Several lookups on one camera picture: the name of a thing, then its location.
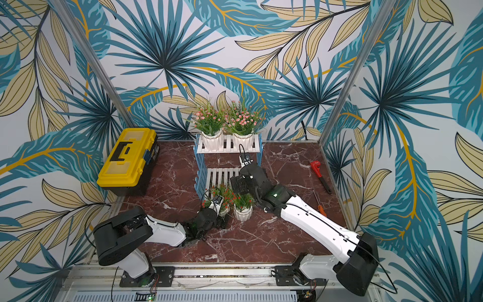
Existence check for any red flower pot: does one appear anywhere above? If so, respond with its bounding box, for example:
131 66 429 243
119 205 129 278
231 194 254 222
201 184 235 218

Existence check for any pink flower pot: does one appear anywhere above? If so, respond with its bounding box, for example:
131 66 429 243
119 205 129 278
191 104 225 151
224 101 264 150

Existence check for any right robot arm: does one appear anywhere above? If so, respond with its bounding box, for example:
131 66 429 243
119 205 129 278
230 164 379 296

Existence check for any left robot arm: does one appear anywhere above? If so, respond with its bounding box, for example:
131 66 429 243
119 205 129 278
93 206 225 281

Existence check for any blue white two-tier rack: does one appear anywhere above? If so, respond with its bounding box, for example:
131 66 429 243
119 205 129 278
194 135 241 200

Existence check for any red pipe wrench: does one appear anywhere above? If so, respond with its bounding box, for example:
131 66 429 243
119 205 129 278
310 161 332 195

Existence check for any yellow black toolbox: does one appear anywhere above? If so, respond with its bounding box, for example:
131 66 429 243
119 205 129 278
97 128 159 196

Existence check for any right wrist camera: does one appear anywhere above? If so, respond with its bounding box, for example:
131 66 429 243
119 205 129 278
240 154 254 168

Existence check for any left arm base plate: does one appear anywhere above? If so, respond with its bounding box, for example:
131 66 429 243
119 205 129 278
119 266 175 288

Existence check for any orange handled screwdriver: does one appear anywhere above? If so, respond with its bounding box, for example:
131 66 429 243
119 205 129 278
313 190 327 217

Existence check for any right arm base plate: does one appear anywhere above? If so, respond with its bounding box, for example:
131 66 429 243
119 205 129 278
270 265 332 286

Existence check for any aluminium front rail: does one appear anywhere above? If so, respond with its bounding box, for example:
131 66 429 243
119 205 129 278
56 262 386 301

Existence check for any right corner metal post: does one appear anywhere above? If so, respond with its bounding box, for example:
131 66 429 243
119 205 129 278
318 0 396 147

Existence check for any corner metal post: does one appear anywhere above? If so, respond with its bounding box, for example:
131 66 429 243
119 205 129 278
51 0 135 128
318 0 396 147

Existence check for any left corner metal post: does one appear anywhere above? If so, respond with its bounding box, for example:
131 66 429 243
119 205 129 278
51 0 135 128

